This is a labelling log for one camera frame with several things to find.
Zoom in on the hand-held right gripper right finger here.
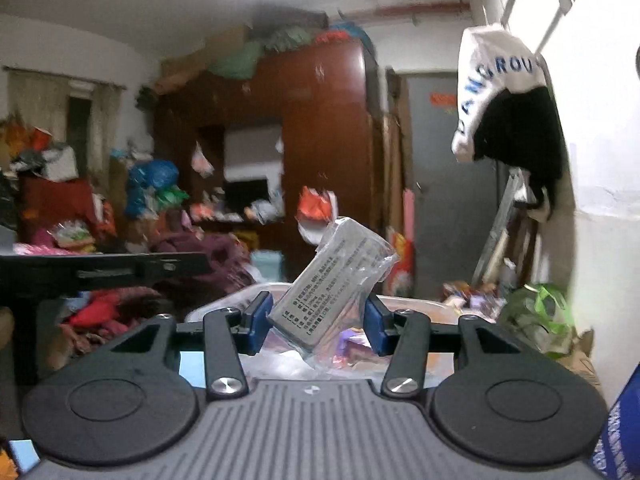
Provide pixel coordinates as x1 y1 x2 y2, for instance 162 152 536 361
364 294 532 401

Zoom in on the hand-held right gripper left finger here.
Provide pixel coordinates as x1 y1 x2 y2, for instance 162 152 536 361
100 291 274 401

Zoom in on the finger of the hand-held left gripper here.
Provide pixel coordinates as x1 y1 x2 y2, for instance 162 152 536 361
0 252 211 295

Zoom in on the white plastic basket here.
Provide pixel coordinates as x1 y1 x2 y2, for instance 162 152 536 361
184 281 482 363

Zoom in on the grey packet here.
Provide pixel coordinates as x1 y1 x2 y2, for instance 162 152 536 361
267 216 401 372

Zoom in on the light blue bin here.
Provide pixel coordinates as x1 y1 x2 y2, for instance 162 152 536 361
249 250 284 284

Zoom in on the red printed bag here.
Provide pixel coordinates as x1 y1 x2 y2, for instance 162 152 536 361
386 231 416 299

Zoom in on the red cabinet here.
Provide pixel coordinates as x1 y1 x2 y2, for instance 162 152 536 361
19 174 97 242

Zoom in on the dark maroon cloth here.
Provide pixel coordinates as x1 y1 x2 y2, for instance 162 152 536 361
149 231 257 303

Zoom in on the pink board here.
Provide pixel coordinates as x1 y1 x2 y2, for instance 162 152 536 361
402 189 416 242

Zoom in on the red and white shopping bag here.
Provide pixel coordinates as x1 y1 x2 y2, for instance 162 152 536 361
294 186 339 247

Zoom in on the blue plastic bag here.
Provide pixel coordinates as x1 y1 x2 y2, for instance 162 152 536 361
124 159 180 219

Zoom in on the grey door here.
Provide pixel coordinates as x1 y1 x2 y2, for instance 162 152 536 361
404 74 507 302

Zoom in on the green plastic bag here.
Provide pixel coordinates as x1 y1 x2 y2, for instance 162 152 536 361
499 283 574 359

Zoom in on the beige curtain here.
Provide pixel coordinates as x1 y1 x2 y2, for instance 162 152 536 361
6 69 124 163

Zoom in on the small pink white bag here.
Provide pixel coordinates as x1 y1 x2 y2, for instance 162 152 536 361
192 142 216 179

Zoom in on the cardboard box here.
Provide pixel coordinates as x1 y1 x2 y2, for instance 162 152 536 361
554 329 602 397

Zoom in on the brown wooden wardrobe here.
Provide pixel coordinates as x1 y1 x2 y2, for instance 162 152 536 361
151 41 382 273

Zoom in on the red door sticker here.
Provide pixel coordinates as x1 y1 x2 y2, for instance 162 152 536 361
429 92 459 114

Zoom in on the black hanging garment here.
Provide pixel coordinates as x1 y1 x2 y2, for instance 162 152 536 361
472 87 567 222

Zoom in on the green bundle on wardrobe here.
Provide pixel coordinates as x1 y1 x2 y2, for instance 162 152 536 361
206 39 267 81

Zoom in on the blue patterned cloth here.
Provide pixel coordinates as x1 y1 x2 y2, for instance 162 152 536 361
589 384 640 480

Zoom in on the white printed hanging cloth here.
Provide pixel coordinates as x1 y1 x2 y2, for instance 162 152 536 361
451 23 549 164

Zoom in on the red ceiling pipe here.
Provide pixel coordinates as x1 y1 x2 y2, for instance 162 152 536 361
344 2 472 19

